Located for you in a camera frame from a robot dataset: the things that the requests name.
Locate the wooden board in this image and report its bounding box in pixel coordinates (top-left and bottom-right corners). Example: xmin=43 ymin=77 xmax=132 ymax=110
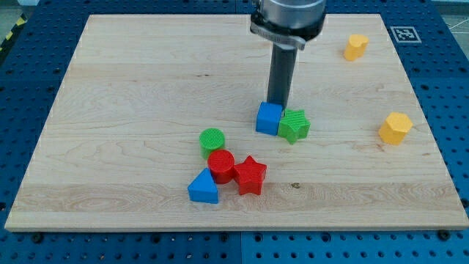
xmin=5 ymin=14 xmax=468 ymax=232

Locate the yellow hexagon block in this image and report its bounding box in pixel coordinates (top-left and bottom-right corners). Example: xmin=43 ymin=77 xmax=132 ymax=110
xmin=378 ymin=112 xmax=413 ymax=145

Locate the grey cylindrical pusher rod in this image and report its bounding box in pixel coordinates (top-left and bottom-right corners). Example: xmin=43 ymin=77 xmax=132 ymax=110
xmin=267 ymin=43 xmax=297 ymax=109

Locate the blue triangle block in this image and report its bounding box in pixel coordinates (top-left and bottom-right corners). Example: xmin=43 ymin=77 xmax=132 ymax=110
xmin=188 ymin=168 xmax=218 ymax=204

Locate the green star block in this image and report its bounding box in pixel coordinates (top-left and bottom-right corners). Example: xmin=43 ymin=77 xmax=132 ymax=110
xmin=278 ymin=109 xmax=311 ymax=144

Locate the red cylinder block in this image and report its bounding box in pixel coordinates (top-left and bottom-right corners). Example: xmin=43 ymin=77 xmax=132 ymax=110
xmin=207 ymin=150 xmax=235 ymax=184

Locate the blue cube block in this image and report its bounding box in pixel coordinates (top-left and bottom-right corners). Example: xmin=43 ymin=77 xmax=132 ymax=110
xmin=256 ymin=102 xmax=283 ymax=136

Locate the white fiducial marker tag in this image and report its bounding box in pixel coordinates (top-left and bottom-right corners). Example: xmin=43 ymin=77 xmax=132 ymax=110
xmin=390 ymin=26 xmax=421 ymax=43

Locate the green cylinder block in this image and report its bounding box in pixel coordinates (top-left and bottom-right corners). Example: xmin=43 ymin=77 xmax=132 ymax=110
xmin=199 ymin=128 xmax=225 ymax=160

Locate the yellow heart block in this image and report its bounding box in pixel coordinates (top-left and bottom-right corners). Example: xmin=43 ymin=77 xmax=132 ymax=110
xmin=343 ymin=34 xmax=369 ymax=61

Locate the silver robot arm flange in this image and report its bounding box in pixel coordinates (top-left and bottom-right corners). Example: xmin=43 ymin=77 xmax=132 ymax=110
xmin=250 ymin=0 xmax=326 ymax=50

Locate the red star block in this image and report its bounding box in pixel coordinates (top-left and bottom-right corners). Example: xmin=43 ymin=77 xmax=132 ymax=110
xmin=234 ymin=155 xmax=267 ymax=195

